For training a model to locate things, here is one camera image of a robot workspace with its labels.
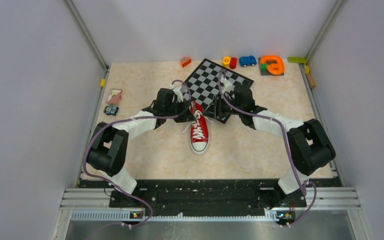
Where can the green flat block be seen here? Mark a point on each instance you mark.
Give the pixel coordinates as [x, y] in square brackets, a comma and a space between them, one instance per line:
[298, 60]

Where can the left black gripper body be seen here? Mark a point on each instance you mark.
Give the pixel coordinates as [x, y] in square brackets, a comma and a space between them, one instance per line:
[180, 110]

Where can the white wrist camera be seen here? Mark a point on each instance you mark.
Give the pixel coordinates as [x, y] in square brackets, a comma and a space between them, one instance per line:
[178, 93]
[226, 86]

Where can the red canvas sneaker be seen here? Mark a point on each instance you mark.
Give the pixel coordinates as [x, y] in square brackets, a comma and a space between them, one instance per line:
[199, 134]

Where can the small blue toy robot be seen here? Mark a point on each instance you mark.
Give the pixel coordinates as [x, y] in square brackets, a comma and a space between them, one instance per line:
[111, 110]

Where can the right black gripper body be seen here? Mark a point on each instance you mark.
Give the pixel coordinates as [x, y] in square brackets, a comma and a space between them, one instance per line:
[223, 108]

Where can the black grey checkerboard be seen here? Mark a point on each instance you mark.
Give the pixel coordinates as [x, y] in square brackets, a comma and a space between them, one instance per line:
[202, 85]

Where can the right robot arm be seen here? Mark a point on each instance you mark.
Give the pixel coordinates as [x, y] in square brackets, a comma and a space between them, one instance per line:
[306, 142]

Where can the blue toy car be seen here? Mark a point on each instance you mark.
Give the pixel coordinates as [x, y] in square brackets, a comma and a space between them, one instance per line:
[246, 61]

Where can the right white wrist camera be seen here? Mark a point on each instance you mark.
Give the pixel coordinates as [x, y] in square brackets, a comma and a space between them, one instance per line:
[226, 86]

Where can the red toy cylinder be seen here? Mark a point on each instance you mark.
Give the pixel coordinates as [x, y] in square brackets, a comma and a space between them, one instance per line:
[233, 63]

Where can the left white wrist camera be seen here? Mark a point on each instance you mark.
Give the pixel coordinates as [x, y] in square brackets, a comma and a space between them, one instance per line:
[178, 93]

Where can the pink tangram card box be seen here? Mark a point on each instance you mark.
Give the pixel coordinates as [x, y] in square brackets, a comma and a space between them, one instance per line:
[114, 97]

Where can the yellow clip on rail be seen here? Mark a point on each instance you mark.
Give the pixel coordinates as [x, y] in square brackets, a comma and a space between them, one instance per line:
[102, 82]

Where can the orange curved track toy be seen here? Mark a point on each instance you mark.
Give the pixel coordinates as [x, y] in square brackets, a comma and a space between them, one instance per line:
[271, 65]

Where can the wooden block on rail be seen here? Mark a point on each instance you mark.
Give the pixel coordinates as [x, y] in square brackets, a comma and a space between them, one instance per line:
[311, 81]

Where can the orange half-round toy block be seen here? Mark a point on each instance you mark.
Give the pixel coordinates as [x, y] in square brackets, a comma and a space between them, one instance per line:
[185, 61]

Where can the yellow toy cylinder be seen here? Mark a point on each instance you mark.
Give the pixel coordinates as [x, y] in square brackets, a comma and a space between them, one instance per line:
[226, 61]

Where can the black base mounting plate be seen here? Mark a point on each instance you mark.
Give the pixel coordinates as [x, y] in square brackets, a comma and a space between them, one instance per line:
[216, 198]

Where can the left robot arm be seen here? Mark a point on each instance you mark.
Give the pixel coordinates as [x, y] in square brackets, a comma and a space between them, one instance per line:
[107, 150]

